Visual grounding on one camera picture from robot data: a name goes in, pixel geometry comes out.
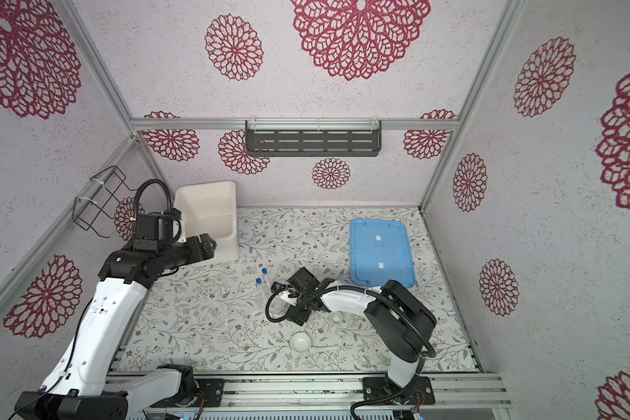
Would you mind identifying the black wire wall rack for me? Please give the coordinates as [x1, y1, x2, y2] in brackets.
[70, 166, 135, 239]

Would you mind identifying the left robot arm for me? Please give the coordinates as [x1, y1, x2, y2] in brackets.
[13, 234, 217, 419]

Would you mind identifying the white plastic bin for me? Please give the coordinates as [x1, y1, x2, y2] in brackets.
[174, 180, 240, 264]

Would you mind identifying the clear test tube rack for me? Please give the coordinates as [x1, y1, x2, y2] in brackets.
[241, 286, 268, 318]

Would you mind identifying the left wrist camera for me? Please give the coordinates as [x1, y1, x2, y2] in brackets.
[131, 208, 183, 252]

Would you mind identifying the dark metal wall shelf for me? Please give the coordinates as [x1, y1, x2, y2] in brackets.
[244, 120, 383, 158]

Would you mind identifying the blue plastic lid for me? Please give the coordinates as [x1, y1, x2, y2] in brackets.
[350, 219, 417, 289]

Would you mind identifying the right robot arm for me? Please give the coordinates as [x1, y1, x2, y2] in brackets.
[266, 268, 438, 418]

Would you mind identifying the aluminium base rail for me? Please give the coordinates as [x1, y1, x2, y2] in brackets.
[109, 371, 513, 420]

